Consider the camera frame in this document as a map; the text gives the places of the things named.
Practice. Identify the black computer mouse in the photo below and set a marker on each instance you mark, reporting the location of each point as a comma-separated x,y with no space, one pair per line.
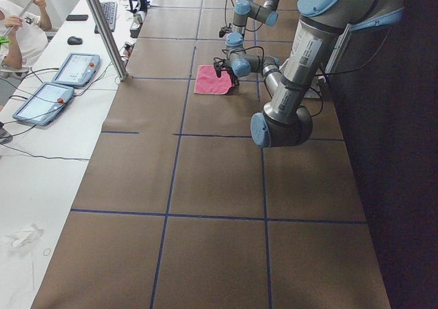
73,40

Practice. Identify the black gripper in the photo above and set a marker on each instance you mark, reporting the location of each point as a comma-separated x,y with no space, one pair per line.
219,66

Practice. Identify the person in white shirt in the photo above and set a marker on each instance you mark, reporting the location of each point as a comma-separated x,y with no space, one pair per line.
27,37

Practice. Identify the pink towel with white hem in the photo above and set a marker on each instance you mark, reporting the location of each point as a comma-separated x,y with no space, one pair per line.
207,81

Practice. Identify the aluminium frame post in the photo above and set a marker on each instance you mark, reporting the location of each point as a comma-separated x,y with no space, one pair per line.
108,39

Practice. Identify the upper blue teach pendant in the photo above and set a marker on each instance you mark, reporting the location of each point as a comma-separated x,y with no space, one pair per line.
77,70

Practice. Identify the lower blue teach pendant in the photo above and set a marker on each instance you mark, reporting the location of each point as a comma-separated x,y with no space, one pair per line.
45,104

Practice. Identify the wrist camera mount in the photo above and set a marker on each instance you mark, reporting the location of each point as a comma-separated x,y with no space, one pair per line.
225,30
219,66

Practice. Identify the black keyboard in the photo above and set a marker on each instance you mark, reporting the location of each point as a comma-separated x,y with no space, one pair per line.
109,10

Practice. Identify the black smartphone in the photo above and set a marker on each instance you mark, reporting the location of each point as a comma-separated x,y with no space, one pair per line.
77,17

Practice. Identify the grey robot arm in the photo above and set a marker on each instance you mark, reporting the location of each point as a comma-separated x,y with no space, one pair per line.
284,121
266,14

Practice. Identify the blue teach pendant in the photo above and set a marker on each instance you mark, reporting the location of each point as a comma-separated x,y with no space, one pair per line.
77,70
45,104

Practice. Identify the crumpled white tissue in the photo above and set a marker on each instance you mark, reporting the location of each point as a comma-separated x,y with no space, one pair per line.
20,239

